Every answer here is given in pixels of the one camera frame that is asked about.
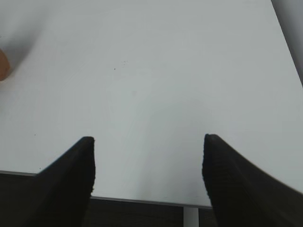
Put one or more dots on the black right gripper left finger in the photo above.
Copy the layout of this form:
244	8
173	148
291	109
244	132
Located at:
58	196

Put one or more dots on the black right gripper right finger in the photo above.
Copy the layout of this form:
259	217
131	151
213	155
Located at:
243	195

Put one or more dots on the orange soda plastic bottle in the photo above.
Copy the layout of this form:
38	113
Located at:
4	66

